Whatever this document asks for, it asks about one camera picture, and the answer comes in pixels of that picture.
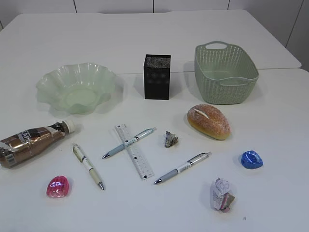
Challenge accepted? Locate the small grey paper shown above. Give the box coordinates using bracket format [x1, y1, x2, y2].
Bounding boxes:
[164, 131, 178, 148]

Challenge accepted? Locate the brown bread loaf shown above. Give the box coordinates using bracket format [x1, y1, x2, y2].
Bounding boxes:
[187, 104, 231, 140]

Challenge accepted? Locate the white paper ball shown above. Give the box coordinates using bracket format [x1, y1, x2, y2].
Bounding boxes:
[210, 178, 236, 213]

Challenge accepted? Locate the blue grip pen on ruler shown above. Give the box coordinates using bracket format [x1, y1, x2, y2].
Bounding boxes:
[102, 128, 156, 159]

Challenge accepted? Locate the black mesh pen holder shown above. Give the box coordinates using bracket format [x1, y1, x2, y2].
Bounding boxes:
[143, 54, 171, 100]

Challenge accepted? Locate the grey grip ballpoint pen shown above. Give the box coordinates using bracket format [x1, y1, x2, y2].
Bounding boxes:
[154, 152, 212, 185]

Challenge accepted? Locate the green wavy glass plate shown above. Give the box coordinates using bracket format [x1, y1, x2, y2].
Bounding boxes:
[36, 62, 116, 114]

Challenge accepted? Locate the green plastic woven basket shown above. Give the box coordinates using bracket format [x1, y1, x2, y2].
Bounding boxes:
[194, 41, 259, 105]

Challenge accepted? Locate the beige grip ballpoint pen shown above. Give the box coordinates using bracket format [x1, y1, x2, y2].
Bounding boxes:
[72, 143, 105, 190]

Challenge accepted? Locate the clear plastic ruler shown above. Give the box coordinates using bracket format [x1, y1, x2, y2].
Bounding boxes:
[115, 124, 155, 180]

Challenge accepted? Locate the brown coffee drink bottle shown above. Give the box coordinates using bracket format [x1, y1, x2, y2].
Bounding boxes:
[0, 119, 76, 168]

